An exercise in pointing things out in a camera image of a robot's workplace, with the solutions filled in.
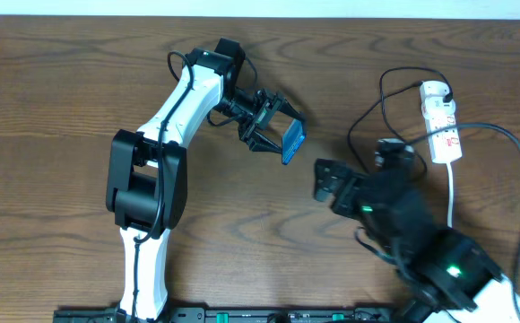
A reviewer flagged white power strip cord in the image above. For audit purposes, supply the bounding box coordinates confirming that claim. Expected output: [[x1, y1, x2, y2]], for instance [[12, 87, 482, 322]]
[[446, 161, 455, 229]]

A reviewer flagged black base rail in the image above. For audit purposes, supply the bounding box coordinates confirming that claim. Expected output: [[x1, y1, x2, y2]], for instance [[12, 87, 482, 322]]
[[52, 307, 392, 323]]

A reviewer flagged blue smartphone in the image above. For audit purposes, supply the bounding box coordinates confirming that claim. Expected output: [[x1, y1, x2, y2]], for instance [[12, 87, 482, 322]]
[[282, 119, 307, 165]]

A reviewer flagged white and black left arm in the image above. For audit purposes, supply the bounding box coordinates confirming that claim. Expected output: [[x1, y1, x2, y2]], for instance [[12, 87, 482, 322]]
[[106, 38, 306, 322]]

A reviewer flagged white power strip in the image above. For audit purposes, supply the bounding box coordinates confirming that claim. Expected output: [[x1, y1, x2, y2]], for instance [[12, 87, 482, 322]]
[[420, 81, 463, 164]]

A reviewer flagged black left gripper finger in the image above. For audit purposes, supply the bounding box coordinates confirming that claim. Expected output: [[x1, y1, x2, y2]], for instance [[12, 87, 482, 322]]
[[276, 95, 306, 122], [247, 131, 282, 154]]

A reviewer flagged black charger cable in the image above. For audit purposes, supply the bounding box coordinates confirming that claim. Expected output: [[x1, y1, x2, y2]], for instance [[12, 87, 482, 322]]
[[346, 66, 455, 176]]

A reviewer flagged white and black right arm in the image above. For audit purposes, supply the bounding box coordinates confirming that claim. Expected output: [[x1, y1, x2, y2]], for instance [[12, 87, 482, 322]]
[[314, 158, 520, 322]]

